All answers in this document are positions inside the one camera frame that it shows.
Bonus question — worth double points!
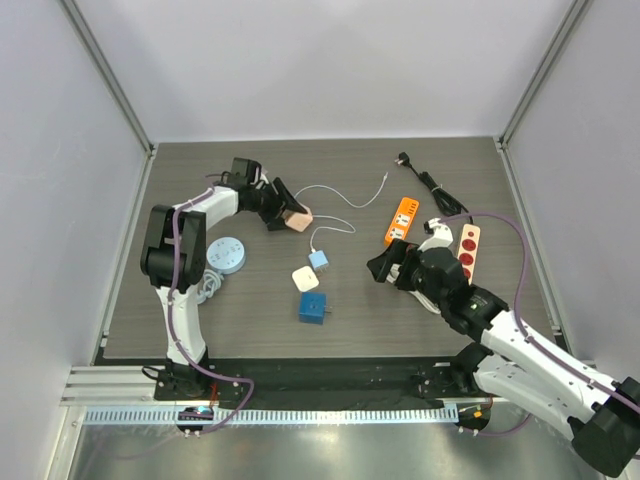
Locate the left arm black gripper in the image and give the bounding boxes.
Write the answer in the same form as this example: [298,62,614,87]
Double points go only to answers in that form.
[248,178,305,231]

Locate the pink cube plug adapter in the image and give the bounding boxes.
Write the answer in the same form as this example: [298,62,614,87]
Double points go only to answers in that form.
[283,210,313,233]

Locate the orange power strip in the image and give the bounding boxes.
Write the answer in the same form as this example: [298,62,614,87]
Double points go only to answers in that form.
[384,197,420,247]

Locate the light blue usb charger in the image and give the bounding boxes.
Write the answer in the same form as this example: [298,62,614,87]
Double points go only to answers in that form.
[308,250,329,273]

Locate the thin white usb cable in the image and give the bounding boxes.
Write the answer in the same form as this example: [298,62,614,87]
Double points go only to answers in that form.
[293,172,390,256]

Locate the white square plug adapter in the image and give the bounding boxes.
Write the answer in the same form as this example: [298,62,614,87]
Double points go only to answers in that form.
[291,266,319,293]

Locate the blue cube plug adapter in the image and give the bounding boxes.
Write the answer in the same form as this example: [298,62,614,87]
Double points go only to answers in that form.
[298,291,329,325]

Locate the round blue pink socket hub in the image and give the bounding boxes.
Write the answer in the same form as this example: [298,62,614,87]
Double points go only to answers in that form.
[206,237,246,275]

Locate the beige power strip red sockets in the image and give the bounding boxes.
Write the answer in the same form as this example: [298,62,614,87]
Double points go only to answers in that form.
[457,223,481,283]

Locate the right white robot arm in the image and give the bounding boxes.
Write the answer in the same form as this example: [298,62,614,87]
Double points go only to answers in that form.
[367,240,639,477]

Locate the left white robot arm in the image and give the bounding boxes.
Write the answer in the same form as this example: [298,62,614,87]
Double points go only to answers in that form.
[140,157,312,400]

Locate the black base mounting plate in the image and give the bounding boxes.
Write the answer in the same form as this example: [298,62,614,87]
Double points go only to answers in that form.
[142,357,486,411]

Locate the black power cord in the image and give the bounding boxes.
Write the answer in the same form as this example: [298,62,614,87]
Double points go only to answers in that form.
[393,152,475,224]

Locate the white slotted cable duct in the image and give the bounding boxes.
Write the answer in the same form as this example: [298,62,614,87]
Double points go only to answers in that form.
[84,404,459,426]

